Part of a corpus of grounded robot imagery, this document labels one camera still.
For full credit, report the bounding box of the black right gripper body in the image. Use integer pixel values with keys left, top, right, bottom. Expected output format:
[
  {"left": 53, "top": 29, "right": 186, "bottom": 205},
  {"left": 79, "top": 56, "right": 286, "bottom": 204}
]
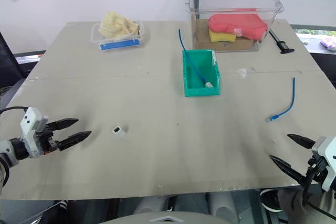
[{"left": 298, "top": 152, "right": 329, "bottom": 194}]

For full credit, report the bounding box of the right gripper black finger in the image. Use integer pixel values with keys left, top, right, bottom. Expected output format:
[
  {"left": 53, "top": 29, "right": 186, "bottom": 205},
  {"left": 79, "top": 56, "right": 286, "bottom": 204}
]
[
  {"left": 269, "top": 154, "right": 307, "bottom": 186},
  {"left": 287, "top": 133, "right": 316, "bottom": 151}
]

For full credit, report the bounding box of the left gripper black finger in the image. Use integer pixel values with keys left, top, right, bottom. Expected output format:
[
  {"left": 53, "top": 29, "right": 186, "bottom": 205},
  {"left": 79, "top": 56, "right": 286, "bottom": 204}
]
[
  {"left": 56, "top": 130, "right": 92, "bottom": 152},
  {"left": 48, "top": 118, "right": 80, "bottom": 132}
]

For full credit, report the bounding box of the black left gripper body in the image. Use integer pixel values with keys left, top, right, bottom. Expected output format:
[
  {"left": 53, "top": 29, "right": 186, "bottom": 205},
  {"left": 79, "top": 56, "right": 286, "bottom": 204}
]
[{"left": 36, "top": 122, "right": 60, "bottom": 156}]

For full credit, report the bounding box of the small white connector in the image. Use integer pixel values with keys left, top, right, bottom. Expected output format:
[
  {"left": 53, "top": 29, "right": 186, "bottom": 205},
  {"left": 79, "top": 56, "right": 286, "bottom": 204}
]
[{"left": 111, "top": 124, "right": 128, "bottom": 137}]

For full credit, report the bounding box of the white and black shoe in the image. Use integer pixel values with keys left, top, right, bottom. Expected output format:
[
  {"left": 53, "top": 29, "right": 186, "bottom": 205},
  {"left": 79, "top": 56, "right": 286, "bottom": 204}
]
[{"left": 259, "top": 188, "right": 284, "bottom": 212}]

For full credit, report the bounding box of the black striped shoe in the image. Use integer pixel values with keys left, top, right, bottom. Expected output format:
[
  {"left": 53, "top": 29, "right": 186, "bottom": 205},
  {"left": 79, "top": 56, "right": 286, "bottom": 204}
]
[{"left": 39, "top": 199, "right": 69, "bottom": 224}]

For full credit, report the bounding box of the grey rounded robot leg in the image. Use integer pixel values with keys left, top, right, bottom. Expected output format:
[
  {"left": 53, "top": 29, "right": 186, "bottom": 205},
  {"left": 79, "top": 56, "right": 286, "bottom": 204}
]
[
  {"left": 208, "top": 191, "right": 241, "bottom": 222},
  {"left": 133, "top": 195, "right": 170, "bottom": 216}
]

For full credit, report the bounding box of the dark side table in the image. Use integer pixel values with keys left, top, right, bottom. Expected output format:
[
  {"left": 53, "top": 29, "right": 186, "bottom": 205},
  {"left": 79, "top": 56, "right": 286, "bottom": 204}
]
[{"left": 289, "top": 24, "right": 336, "bottom": 90}]

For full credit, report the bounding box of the blue container lid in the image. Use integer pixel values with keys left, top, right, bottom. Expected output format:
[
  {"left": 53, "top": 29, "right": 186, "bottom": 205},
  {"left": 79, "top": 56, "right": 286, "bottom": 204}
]
[{"left": 99, "top": 38, "right": 140, "bottom": 51}]

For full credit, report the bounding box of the black caliper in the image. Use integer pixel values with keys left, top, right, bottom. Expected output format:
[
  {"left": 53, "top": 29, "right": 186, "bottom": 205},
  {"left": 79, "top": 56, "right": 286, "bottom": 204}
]
[{"left": 268, "top": 29, "right": 296, "bottom": 55}]

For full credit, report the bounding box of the purple object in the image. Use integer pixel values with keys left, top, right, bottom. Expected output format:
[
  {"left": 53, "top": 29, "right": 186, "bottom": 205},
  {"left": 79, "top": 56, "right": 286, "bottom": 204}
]
[{"left": 320, "top": 37, "right": 336, "bottom": 52}]

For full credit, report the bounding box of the pale yellow crumpled cloth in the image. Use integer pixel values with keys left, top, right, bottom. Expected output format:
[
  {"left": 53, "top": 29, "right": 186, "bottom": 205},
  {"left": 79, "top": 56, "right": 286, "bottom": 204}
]
[{"left": 98, "top": 10, "right": 141, "bottom": 39}]

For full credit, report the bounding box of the small clear plastic container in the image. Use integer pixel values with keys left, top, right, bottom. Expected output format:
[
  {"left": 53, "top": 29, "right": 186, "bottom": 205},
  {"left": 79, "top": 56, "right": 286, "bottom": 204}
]
[{"left": 90, "top": 20, "right": 146, "bottom": 51}]

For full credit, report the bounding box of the grey robot torso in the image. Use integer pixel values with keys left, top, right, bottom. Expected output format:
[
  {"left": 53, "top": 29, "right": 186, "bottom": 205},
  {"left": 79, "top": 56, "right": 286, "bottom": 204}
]
[{"left": 101, "top": 210, "right": 238, "bottom": 224}]

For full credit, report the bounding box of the green plastic parts bin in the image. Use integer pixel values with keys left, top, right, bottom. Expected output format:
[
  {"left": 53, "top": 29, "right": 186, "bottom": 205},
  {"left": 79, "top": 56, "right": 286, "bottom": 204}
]
[{"left": 182, "top": 48, "right": 222, "bottom": 98}]

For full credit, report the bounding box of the yellow sponge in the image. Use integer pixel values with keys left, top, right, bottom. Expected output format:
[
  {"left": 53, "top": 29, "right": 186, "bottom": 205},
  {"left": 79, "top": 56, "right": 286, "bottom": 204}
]
[{"left": 208, "top": 29, "right": 237, "bottom": 44}]

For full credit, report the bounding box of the pink cloth bundle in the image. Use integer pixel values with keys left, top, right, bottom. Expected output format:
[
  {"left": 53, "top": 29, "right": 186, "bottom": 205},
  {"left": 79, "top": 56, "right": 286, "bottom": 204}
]
[{"left": 208, "top": 13, "right": 269, "bottom": 42}]

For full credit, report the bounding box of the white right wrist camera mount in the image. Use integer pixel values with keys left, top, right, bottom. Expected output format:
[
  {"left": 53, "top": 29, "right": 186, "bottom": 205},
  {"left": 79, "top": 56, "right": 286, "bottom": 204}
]
[{"left": 310, "top": 136, "right": 336, "bottom": 192}]

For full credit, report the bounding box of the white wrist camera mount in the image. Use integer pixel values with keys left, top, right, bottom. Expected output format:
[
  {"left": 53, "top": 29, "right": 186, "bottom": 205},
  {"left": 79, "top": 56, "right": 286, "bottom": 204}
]
[
  {"left": 20, "top": 106, "right": 50, "bottom": 159},
  {"left": 310, "top": 136, "right": 336, "bottom": 192}
]

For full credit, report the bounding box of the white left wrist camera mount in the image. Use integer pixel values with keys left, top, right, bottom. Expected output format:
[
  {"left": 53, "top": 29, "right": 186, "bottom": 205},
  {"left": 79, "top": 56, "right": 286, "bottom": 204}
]
[{"left": 20, "top": 106, "right": 50, "bottom": 159}]

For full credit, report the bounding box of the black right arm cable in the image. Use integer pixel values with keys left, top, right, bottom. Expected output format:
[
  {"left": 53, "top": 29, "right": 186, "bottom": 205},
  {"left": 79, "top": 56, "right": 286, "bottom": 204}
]
[{"left": 301, "top": 182, "right": 336, "bottom": 214}]

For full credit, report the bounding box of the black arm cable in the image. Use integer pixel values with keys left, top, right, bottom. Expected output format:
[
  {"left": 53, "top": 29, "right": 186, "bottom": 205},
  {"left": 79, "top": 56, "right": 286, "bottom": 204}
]
[
  {"left": 0, "top": 106, "right": 28, "bottom": 116},
  {"left": 301, "top": 182, "right": 336, "bottom": 214}
]

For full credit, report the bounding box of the blue cable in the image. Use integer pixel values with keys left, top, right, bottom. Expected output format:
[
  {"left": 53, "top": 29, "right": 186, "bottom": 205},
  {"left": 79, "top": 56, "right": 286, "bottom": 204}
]
[
  {"left": 178, "top": 28, "right": 215, "bottom": 89},
  {"left": 265, "top": 77, "right": 297, "bottom": 123}
]

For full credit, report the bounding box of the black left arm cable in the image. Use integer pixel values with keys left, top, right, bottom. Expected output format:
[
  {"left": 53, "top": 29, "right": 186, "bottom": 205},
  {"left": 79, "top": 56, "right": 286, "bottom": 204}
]
[{"left": 0, "top": 106, "right": 28, "bottom": 116}]

